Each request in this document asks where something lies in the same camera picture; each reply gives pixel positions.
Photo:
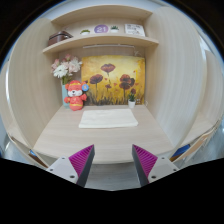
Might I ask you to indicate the light blue vase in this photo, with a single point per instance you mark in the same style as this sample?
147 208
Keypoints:
64 94

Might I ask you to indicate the small plant white pot left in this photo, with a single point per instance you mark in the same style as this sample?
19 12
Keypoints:
85 32

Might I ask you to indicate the small potted green plant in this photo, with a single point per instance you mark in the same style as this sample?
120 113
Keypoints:
131 100

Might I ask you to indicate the cream folded towel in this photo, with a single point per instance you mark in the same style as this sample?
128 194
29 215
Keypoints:
113 118

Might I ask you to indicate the small plant white pot right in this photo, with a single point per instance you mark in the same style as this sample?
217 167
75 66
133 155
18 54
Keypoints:
114 29

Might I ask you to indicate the red plush toy figure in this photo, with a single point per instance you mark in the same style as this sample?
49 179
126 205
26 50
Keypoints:
76 94

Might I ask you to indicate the wooden chair left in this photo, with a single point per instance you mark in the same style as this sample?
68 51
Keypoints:
28 153

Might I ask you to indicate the pink white flower bouquet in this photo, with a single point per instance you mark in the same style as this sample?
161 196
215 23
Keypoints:
65 68

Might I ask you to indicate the small plant white pot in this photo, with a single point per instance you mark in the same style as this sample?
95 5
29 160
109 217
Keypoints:
114 29
85 32

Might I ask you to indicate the dark brown box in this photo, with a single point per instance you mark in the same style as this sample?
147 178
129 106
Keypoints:
57 37

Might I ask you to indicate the purple round number sign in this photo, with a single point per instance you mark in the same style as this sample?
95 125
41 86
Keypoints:
101 28

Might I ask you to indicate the wooden shelf unit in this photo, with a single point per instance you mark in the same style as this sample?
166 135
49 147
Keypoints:
90 17

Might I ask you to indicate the yellow poppy flower painting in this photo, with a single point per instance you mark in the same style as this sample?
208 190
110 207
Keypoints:
113 78

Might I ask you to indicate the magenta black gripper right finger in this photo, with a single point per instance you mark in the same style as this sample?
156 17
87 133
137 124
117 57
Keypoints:
149 167

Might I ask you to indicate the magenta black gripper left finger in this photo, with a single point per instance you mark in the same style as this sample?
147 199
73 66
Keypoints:
75 168

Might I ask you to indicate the LED light bar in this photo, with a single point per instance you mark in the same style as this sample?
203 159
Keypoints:
108 45

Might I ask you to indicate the white printed card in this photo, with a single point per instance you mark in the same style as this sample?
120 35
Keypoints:
134 29

